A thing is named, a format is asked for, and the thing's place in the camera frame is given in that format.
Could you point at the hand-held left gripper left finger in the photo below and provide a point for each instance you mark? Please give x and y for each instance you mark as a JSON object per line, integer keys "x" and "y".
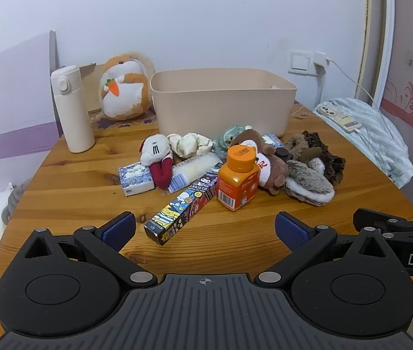
{"x": 119, "y": 230}

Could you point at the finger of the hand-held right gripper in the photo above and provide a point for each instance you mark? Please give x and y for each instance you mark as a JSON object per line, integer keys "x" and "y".
{"x": 377, "y": 218}

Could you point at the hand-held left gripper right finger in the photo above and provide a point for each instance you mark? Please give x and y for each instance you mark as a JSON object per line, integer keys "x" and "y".
{"x": 293, "y": 231}

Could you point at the orange plastic bottle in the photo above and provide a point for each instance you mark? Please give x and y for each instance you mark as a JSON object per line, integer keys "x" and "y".
{"x": 236, "y": 186}

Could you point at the beige plastic container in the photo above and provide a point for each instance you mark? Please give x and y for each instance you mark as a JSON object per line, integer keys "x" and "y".
{"x": 221, "y": 105}

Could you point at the grey furry slipper toy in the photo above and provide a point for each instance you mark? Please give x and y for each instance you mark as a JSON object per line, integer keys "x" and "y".
{"x": 308, "y": 184}

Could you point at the long cartoon printed box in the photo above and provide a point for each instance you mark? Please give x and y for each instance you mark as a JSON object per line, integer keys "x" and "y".
{"x": 177, "y": 216}

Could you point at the brown bear plush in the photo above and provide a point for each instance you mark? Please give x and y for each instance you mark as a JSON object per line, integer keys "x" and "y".
{"x": 272, "y": 169}

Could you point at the dark brown furry toy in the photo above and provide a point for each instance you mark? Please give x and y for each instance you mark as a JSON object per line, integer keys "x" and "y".
{"x": 334, "y": 164}

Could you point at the striped pale green cloth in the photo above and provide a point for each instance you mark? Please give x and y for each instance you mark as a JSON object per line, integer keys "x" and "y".
{"x": 385, "y": 142}

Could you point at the brown fur scrunchie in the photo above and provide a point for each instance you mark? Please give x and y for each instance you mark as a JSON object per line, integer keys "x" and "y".
{"x": 296, "y": 145}

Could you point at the white rabbit plush red legs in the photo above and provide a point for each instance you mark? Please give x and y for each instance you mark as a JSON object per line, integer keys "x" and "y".
{"x": 155, "y": 149}

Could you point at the small blue patterned tissue pack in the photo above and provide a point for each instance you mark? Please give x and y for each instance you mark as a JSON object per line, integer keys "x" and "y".
{"x": 273, "y": 140}

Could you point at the white roll in clear packet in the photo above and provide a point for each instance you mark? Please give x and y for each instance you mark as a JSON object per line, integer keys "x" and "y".
{"x": 199, "y": 166}

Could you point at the floral patterned mat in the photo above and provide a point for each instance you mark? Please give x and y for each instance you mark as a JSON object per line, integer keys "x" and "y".
{"x": 133, "y": 124}

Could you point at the cream scrunchie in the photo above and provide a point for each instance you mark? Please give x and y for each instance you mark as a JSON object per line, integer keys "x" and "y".
{"x": 186, "y": 144}

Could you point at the white smartphone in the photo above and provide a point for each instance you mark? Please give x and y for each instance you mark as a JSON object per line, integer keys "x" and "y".
{"x": 337, "y": 116}

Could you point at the grey knitted cloth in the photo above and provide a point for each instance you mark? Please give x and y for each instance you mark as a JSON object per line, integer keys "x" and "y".
{"x": 13, "y": 200}

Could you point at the green checked scrunchie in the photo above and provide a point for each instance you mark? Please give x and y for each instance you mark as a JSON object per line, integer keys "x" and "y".
{"x": 228, "y": 135}

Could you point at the cream thermos bottle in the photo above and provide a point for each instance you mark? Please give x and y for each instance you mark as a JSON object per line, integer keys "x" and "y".
{"x": 73, "y": 116}

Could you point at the orange white hamster plush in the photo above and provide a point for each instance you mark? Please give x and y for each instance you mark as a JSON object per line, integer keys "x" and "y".
{"x": 126, "y": 91}

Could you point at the light wooden stand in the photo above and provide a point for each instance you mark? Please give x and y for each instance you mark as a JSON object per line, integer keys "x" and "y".
{"x": 88, "y": 91}

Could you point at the white charger plug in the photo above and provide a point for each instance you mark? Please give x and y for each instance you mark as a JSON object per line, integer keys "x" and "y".
{"x": 320, "y": 60}

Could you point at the pale purple board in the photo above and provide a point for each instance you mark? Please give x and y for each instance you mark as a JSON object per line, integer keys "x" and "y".
{"x": 9, "y": 98}

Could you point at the white light switch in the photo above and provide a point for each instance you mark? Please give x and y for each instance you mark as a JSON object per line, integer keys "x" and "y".
{"x": 299, "y": 62}

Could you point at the white wooden frame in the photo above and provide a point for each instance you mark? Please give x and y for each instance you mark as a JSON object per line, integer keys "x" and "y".
{"x": 377, "y": 25}

